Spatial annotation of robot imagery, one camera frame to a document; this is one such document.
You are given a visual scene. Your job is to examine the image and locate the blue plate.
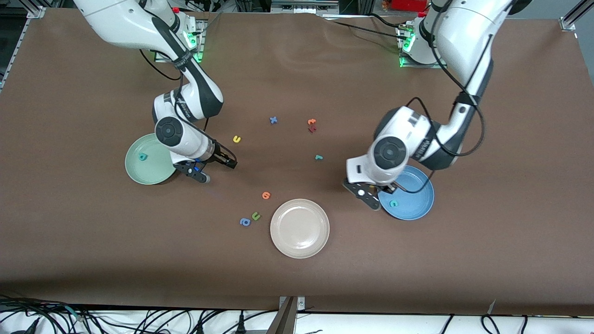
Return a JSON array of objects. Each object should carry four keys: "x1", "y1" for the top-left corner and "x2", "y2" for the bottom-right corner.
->
[{"x1": 376, "y1": 165, "x2": 435, "y2": 221}]

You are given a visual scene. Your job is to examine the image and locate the pale green plate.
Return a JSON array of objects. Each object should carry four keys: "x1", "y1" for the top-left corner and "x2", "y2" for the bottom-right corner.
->
[{"x1": 124, "y1": 133, "x2": 181, "y2": 186}]

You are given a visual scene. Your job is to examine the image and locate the beige plate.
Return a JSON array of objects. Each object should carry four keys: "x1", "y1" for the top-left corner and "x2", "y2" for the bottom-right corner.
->
[{"x1": 270, "y1": 199, "x2": 330, "y2": 259}]

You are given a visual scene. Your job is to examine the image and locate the brown table cover sheet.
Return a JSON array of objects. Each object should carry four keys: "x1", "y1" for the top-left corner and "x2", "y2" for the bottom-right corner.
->
[{"x1": 0, "y1": 7, "x2": 594, "y2": 317}]

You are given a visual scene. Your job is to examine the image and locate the grey aluminium profile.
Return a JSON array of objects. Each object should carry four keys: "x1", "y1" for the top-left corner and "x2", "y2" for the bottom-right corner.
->
[{"x1": 267, "y1": 297, "x2": 297, "y2": 334}]

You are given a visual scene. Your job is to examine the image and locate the grey metal device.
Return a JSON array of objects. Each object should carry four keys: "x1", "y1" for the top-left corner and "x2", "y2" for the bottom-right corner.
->
[{"x1": 271, "y1": 0, "x2": 340, "y2": 14}]

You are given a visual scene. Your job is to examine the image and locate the red box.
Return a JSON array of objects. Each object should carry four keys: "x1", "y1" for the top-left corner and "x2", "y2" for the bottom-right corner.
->
[{"x1": 390, "y1": 0, "x2": 428, "y2": 12}]

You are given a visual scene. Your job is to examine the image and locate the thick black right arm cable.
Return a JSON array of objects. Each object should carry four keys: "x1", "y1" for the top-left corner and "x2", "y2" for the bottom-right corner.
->
[{"x1": 138, "y1": 46, "x2": 186, "y2": 83}]

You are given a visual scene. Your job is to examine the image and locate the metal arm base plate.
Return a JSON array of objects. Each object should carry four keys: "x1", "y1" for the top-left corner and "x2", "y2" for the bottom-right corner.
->
[
  {"x1": 155, "y1": 19, "x2": 207, "y2": 63},
  {"x1": 397, "y1": 26, "x2": 448, "y2": 69}
]

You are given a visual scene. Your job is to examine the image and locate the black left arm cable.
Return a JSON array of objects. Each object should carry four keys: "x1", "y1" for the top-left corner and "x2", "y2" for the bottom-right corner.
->
[{"x1": 403, "y1": 19, "x2": 486, "y2": 194}]

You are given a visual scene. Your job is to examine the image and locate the aluminium frame rail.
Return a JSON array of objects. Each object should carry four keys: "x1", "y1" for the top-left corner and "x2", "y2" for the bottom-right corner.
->
[{"x1": 0, "y1": 19, "x2": 29, "y2": 91}]

